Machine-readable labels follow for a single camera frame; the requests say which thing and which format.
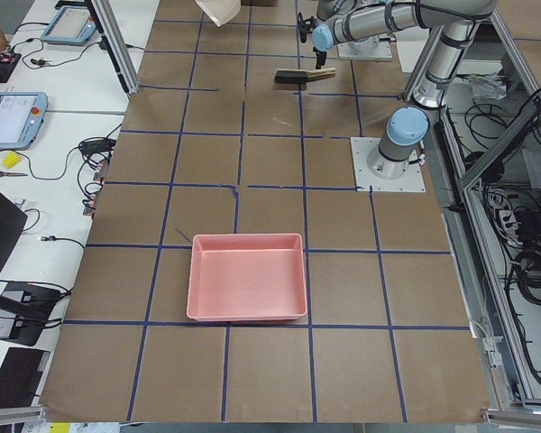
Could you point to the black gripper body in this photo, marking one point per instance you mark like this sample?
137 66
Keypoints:
319 58

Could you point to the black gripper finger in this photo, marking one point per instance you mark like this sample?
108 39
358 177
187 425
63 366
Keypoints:
320 59

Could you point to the cream hand brush black bristles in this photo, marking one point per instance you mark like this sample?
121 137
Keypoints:
302 76

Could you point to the beige plastic dustpan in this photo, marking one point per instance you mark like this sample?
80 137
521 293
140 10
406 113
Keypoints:
220 12

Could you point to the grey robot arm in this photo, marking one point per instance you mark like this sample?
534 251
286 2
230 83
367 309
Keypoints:
452 26

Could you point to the pink plastic bin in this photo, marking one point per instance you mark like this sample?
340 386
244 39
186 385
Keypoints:
247 277

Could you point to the far blue teach pendant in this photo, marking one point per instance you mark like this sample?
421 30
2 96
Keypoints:
72 25

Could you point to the blue teach pendant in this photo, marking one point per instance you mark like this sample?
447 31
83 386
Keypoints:
21 116
72 25

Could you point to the near blue teach pendant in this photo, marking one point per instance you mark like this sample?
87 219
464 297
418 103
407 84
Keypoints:
21 116

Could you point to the yellow sponge block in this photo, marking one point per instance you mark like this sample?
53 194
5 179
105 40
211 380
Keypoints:
11 159

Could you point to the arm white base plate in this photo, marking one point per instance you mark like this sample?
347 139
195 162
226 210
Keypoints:
372 49
374 173

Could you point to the aluminium frame post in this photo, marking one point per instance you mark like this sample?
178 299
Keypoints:
107 26

